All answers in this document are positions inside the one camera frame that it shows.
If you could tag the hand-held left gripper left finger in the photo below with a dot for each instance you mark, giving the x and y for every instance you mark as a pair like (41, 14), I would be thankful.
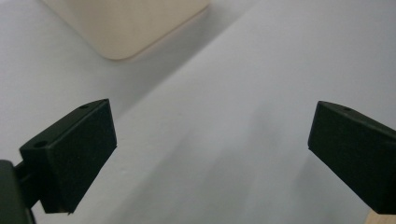
(74, 155)

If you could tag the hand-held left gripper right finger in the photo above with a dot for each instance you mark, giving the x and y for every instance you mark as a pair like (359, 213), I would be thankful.
(358, 155)

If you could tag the light wooden piece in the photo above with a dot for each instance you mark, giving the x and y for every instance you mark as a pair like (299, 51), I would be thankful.
(381, 218)

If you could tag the cream rounded plastic container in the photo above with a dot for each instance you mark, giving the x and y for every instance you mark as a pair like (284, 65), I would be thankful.
(124, 25)

